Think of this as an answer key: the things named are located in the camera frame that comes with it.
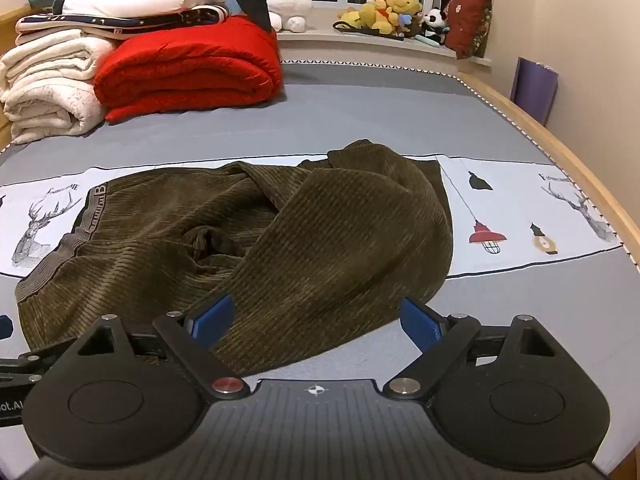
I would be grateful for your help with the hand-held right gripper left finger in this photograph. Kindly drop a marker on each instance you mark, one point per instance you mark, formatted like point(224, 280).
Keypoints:
point(215, 316)

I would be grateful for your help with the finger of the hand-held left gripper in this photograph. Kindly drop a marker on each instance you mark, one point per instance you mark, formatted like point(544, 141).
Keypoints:
point(31, 360)
point(3, 328)

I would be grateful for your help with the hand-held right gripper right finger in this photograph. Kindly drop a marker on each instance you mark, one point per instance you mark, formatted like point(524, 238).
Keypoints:
point(420, 324)

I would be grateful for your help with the olive green knit sweater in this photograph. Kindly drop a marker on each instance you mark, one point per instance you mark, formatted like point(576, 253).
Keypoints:
point(310, 240)

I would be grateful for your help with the cream fleece folded blanket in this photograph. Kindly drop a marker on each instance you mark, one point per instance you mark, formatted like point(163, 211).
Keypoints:
point(45, 107)

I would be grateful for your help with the grey printed bed sheet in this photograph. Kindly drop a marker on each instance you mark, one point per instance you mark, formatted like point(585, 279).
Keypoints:
point(350, 110)

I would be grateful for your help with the red folded blanket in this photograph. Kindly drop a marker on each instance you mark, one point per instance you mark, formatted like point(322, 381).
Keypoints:
point(195, 67)

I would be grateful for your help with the purple folder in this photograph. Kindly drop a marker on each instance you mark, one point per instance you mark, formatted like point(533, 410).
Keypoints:
point(534, 90)

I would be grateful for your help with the white folded quilt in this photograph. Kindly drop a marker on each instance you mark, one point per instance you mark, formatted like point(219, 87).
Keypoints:
point(60, 50)

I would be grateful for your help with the white window sill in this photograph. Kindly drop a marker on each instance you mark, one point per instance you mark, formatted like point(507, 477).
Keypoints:
point(320, 45)

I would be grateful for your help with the panda plush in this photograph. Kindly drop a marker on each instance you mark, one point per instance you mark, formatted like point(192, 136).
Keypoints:
point(434, 24)

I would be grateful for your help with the red cushion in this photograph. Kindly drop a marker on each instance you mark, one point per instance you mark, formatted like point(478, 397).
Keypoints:
point(467, 22)

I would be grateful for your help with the yellow plush toy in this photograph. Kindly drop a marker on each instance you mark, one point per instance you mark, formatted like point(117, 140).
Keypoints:
point(367, 16)

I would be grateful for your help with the navy patterned folded blanket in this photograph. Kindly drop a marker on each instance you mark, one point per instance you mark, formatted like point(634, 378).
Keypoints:
point(125, 16)

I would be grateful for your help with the white seal plush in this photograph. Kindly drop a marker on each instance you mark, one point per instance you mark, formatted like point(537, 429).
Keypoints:
point(287, 5)

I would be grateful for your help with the yellow bear plush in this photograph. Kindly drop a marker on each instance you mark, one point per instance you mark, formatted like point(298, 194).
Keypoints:
point(404, 2)

